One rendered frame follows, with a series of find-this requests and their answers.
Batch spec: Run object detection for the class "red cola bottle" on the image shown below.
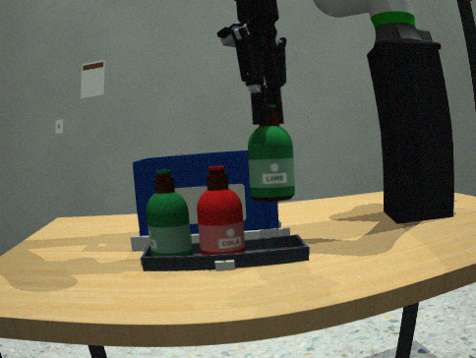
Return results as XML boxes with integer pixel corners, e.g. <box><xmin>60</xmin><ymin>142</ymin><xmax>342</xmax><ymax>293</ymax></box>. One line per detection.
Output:
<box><xmin>197</xmin><ymin>166</ymin><xmax>245</xmax><ymax>255</ymax></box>

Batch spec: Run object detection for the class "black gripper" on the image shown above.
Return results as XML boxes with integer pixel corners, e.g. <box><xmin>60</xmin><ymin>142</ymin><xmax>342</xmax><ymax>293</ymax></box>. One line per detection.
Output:
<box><xmin>231</xmin><ymin>0</ymin><xmax>287</xmax><ymax>125</ymax></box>

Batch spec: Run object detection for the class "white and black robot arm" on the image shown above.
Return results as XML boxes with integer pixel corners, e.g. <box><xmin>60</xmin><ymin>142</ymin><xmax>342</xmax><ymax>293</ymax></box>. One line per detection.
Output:
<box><xmin>217</xmin><ymin>0</ymin><xmax>441</xmax><ymax>50</ymax></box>

